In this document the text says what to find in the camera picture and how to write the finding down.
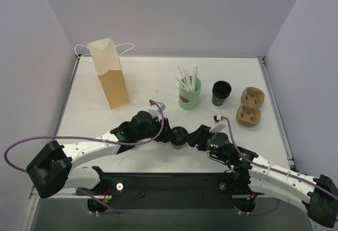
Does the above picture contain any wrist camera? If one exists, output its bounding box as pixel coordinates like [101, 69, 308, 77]
[147, 99, 166, 118]
[209, 115, 227, 133]

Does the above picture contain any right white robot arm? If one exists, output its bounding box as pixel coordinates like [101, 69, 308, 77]
[186, 125, 337, 228]

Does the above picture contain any brown pulp cup carrier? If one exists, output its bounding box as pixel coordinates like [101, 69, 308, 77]
[236, 87, 265, 127]

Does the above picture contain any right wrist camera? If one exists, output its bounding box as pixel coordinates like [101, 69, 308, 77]
[209, 115, 227, 133]

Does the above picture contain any black cup lid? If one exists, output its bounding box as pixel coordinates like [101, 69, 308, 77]
[170, 126, 188, 143]

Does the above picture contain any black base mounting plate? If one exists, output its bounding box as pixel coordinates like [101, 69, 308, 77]
[76, 172, 259, 210]

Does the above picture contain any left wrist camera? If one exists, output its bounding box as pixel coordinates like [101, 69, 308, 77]
[147, 99, 166, 118]

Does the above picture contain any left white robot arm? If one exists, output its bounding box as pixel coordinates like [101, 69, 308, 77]
[26, 111, 171, 199]

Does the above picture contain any black coffee cup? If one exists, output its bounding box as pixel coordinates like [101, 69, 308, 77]
[171, 142, 185, 150]

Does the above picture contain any green straw holder cup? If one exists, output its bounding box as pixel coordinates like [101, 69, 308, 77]
[178, 78, 202, 110]

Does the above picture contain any brown paper bag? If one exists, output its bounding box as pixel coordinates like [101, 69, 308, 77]
[82, 38, 130, 109]

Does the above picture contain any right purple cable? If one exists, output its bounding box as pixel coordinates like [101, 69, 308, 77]
[221, 116, 338, 216]

